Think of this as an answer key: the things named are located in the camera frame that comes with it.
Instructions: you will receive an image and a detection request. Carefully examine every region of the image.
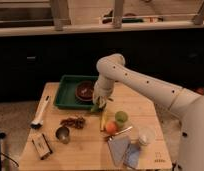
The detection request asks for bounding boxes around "small brown box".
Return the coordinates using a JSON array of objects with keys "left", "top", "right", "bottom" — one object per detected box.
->
[{"left": 32, "top": 134, "right": 53, "bottom": 160}]

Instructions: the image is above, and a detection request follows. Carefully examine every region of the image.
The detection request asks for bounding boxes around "green plastic tray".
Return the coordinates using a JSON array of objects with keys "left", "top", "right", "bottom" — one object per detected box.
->
[{"left": 54, "top": 75, "right": 97, "bottom": 110}]

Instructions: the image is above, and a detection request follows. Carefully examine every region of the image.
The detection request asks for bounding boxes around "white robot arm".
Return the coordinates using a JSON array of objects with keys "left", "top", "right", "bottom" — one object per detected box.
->
[{"left": 93, "top": 54, "right": 204, "bottom": 171}]

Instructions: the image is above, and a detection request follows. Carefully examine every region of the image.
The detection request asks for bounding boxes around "blue grey cloth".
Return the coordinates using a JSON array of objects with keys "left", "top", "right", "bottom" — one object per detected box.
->
[{"left": 123, "top": 144, "right": 139, "bottom": 169}]

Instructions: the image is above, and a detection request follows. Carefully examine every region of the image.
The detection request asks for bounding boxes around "brown dried food pile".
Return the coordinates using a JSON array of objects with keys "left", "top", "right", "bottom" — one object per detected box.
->
[{"left": 60, "top": 117, "right": 86, "bottom": 129}]

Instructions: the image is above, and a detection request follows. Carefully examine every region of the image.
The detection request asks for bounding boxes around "small metal cup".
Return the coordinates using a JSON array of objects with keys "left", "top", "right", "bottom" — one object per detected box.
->
[{"left": 55, "top": 126, "right": 70, "bottom": 144}]

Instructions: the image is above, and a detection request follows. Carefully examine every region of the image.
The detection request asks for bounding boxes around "dark red bowl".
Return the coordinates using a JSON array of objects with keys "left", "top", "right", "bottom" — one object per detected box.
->
[{"left": 75, "top": 81, "right": 94, "bottom": 101}]

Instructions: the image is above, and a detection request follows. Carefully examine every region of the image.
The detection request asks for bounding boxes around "green pepper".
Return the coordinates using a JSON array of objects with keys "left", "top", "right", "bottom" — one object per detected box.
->
[{"left": 90, "top": 104, "right": 101, "bottom": 113}]

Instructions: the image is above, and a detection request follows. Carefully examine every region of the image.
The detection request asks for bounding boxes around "orange fruit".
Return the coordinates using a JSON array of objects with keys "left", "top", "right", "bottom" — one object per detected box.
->
[{"left": 105, "top": 121, "right": 118, "bottom": 135}]

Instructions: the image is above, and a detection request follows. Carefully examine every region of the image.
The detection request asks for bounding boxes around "metal knife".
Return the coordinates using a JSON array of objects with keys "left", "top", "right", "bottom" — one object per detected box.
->
[{"left": 103, "top": 126, "right": 133, "bottom": 141}]

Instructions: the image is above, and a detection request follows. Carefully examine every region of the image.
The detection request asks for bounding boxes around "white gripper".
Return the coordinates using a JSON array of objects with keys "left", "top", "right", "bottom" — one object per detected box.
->
[{"left": 93, "top": 76, "right": 114, "bottom": 108}]

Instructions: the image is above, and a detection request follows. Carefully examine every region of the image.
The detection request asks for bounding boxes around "green plastic cup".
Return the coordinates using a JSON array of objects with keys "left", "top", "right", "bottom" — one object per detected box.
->
[{"left": 115, "top": 111, "right": 128, "bottom": 128}]

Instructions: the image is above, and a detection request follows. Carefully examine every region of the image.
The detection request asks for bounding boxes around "grey folded cloth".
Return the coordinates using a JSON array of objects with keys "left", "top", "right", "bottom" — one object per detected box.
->
[{"left": 108, "top": 136, "right": 130, "bottom": 166}]

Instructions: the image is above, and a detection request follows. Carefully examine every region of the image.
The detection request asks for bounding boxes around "yellow banana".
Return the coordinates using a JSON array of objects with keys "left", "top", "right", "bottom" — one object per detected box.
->
[{"left": 100, "top": 110, "right": 107, "bottom": 131}]

